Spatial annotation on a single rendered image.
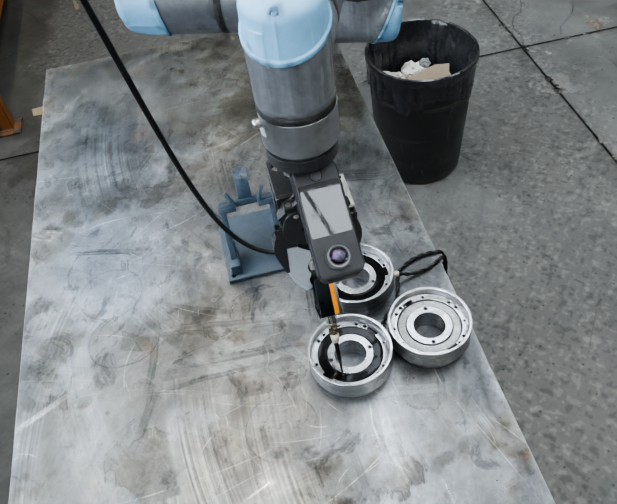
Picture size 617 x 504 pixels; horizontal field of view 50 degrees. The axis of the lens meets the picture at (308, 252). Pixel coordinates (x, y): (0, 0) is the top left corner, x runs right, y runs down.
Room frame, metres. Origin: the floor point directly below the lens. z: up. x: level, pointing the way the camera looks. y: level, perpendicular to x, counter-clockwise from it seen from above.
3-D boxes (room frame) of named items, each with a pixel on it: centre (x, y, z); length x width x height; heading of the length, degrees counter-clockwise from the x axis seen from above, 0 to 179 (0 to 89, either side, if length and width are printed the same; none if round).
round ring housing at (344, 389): (0.45, -0.03, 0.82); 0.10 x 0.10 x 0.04
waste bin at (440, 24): (1.72, -0.42, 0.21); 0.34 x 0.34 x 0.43
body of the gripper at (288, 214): (0.52, -0.01, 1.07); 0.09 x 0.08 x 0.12; 6
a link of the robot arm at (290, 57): (0.51, -0.01, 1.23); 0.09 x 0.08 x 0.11; 165
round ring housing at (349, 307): (0.57, -0.06, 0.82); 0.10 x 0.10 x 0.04
